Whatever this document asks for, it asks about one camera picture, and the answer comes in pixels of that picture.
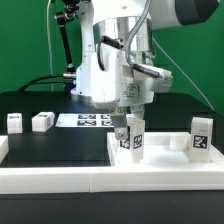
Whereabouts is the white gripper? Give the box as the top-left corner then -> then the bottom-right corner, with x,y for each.
91,44 -> 154,140

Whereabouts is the white square table top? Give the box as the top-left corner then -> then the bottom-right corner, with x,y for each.
107,132 -> 224,166

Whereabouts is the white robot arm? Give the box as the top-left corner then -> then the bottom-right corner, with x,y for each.
62,0 -> 220,140

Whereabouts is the white fiducial marker sheet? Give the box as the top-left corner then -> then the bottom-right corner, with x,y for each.
56,113 -> 113,127

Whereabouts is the white U-shaped workspace fence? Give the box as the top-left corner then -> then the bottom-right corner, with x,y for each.
0,134 -> 224,195

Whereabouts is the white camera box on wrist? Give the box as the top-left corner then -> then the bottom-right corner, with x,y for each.
123,64 -> 173,93

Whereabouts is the black cable bundle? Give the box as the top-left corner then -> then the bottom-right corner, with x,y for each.
18,73 -> 77,93

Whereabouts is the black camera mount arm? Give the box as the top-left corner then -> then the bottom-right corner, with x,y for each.
55,0 -> 80,93

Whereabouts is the grey thin cable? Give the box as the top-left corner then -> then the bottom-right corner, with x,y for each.
46,0 -> 56,92

